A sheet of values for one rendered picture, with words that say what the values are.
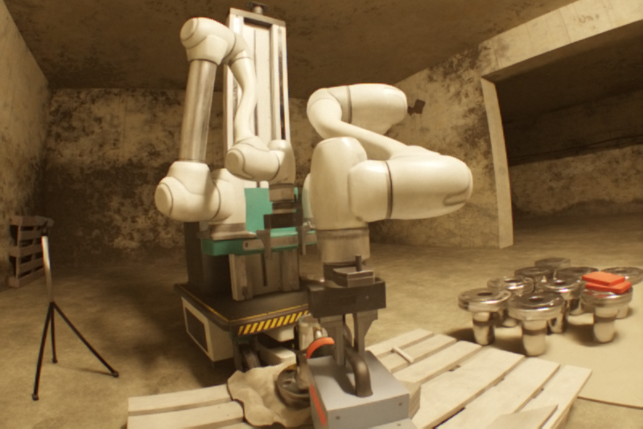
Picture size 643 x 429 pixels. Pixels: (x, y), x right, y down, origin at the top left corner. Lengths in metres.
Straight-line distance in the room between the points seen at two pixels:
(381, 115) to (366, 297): 0.64
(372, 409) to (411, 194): 0.35
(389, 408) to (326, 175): 0.39
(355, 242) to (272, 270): 1.15
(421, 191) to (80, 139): 5.67
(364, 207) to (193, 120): 0.81
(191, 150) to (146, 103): 4.81
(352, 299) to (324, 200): 0.17
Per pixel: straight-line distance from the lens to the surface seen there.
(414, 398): 0.90
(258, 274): 1.62
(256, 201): 1.51
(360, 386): 0.56
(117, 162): 5.74
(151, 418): 1.05
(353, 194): 0.52
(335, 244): 0.53
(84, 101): 6.11
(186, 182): 1.15
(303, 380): 1.02
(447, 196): 0.57
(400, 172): 0.54
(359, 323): 0.60
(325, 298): 0.56
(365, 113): 1.04
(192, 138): 1.19
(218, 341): 1.48
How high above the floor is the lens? 0.70
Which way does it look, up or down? 4 degrees up
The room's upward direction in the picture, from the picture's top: 4 degrees counter-clockwise
